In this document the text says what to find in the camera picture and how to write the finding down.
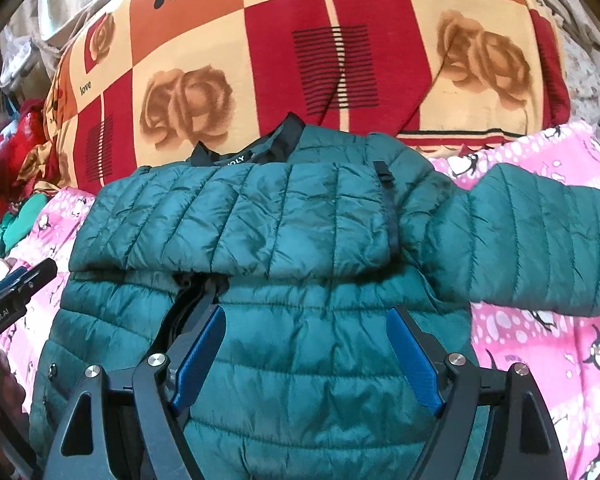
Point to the pink penguin print blanket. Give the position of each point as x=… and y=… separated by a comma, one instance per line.
x=530, y=360

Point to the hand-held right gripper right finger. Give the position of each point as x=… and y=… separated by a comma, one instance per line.
x=412, y=350

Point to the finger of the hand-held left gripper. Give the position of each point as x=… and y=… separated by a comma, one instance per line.
x=32, y=272

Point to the person's left hand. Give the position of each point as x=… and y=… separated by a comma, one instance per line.
x=0, y=385

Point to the red cloth pile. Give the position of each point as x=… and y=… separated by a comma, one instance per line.
x=20, y=145

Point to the rose print checked blanket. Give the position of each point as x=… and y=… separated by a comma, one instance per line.
x=280, y=60

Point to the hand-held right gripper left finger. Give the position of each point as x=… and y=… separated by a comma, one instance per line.
x=202, y=345

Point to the green puffer jacket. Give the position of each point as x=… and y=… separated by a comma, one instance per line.
x=305, y=210

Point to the white lace cloth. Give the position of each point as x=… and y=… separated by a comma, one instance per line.
x=580, y=75

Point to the white crumpled cloth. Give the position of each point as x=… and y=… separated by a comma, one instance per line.
x=50, y=15

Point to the green cloth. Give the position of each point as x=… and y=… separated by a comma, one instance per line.
x=15, y=225

